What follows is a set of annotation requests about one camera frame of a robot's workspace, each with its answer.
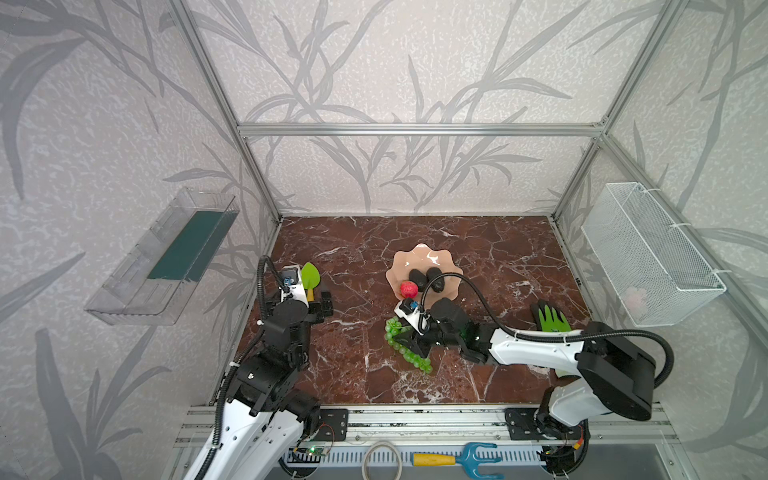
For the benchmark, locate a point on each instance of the blue toy rake yellow handle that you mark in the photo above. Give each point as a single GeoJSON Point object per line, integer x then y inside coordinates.
{"type": "Point", "coordinates": [469, 459]}

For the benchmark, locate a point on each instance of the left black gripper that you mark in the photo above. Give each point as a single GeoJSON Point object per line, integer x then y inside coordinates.
{"type": "Point", "coordinates": [315, 308]}

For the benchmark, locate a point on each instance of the pink object in basket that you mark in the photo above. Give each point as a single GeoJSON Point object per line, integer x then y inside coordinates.
{"type": "Point", "coordinates": [635, 302]}

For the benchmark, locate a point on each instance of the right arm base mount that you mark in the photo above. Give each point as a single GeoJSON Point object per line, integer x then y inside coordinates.
{"type": "Point", "coordinates": [523, 424]}

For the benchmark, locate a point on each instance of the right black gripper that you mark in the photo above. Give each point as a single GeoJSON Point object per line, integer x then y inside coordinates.
{"type": "Point", "coordinates": [424, 335]}

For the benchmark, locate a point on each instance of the white wire mesh basket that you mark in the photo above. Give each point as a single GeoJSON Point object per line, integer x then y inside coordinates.
{"type": "Point", "coordinates": [638, 244]}

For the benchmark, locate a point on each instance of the red fake strawberry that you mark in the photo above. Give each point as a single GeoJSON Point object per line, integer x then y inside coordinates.
{"type": "Point", "coordinates": [409, 289]}

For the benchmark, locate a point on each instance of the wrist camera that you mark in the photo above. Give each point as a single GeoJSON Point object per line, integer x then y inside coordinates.
{"type": "Point", "coordinates": [412, 313]}
{"type": "Point", "coordinates": [291, 283]}

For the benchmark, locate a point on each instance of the green fake grape bunch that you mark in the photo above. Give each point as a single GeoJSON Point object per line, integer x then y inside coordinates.
{"type": "Point", "coordinates": [400, 337]}

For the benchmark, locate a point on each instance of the clear plastic wall shelf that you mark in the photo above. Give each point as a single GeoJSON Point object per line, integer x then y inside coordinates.
{"type": "Point", "coordinates": [154, 282]}

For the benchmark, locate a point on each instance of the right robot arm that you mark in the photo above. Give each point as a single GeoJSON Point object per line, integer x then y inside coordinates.
{"type": "Point", "coordinates": [613, 371]}

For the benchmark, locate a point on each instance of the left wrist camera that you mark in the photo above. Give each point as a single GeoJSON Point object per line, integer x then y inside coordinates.
{"type": "Point", "coordinates": [291, 283]}

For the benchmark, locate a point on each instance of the dark avocado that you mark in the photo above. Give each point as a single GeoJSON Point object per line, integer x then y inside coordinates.
{"type": "Point", "coordinates": [435, 279]}
{"type": "Point", "coordinates": [418, 278]}

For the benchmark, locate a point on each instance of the green toy trowel yellow handle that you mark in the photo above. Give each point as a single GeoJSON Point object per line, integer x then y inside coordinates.
{"type": "Point", "coordinates": [310, 280]}

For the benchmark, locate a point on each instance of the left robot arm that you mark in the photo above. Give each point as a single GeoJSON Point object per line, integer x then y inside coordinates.
{"type": "Point", "coordinates": [260, 413]}

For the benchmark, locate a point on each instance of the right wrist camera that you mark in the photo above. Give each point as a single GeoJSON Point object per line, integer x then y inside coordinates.
{"type": "Point", "coordinates": [412, 313]}

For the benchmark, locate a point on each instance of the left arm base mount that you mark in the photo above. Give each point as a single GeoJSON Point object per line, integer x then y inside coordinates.
{"type": "Point", "coordinates": [331, 426]}

